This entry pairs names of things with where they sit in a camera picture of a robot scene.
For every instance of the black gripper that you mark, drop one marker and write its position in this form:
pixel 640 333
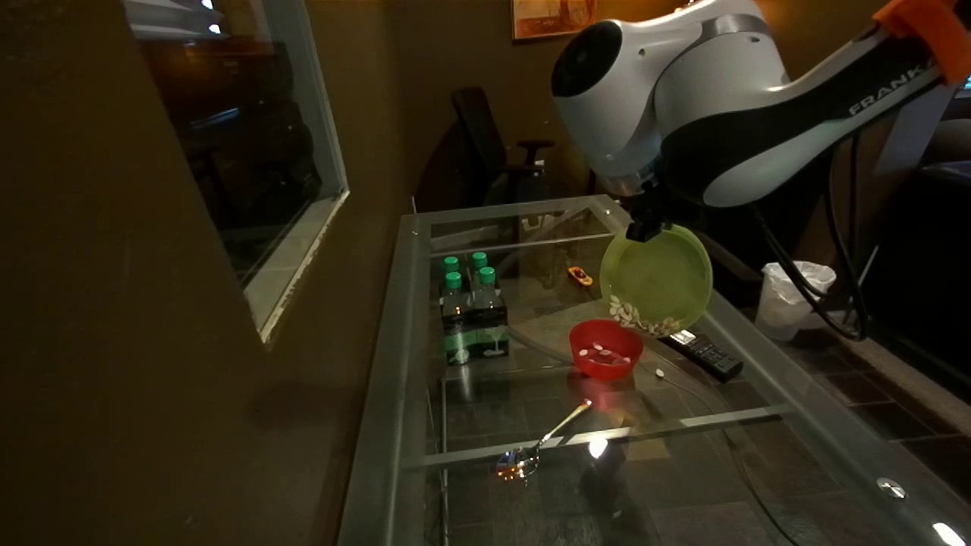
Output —
pixel 663 211

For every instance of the yellow-green plastic plate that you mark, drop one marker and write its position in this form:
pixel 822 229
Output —
pixel 657 278

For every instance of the white pumpkin seed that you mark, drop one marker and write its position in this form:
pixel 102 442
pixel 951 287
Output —
pixel 659 375

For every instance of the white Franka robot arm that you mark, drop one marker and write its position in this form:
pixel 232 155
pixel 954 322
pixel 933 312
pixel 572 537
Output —
pixel 709 93

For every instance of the black remote control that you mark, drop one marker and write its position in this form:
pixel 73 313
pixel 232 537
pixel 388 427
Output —
pixel 709 355

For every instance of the black office chair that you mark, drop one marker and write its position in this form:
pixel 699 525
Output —
pixel 481 142

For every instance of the pack of green-capped bottles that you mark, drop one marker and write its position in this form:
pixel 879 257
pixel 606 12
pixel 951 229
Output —
pixel 473 307

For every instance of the thin white stick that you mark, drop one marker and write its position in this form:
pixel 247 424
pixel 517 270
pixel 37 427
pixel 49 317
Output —
pixel 567 419

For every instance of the small colourful trinket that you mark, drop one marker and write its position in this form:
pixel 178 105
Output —
pixel 517 469

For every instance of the white-framed window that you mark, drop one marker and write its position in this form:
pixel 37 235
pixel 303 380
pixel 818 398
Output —
pixel 305 254

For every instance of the framed wall picture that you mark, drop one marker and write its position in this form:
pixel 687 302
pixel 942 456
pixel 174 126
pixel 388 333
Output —
pixel 549 18

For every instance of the glass table with metal frame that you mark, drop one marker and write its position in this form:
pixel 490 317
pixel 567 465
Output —
pixel 395 353

